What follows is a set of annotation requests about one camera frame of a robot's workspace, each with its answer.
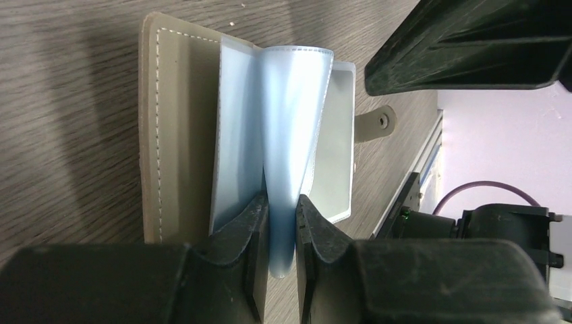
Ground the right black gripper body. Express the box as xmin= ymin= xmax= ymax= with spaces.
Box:
xmin=364 ymin=0 xmax=571 ymax=97

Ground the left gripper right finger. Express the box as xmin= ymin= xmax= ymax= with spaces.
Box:
xmin=296 ymin=195 xmax=561 ymax=323

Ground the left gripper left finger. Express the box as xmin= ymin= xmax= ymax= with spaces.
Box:
xmin=1 ymin=194 xmax=268 ymax=323

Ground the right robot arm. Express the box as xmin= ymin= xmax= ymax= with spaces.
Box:
xmin=364 ymin=0 xmax=571 ymax=279

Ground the aluminium frame rail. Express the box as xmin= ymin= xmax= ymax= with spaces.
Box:
xmin=370 ymin=109 xmax=443 ymax=239

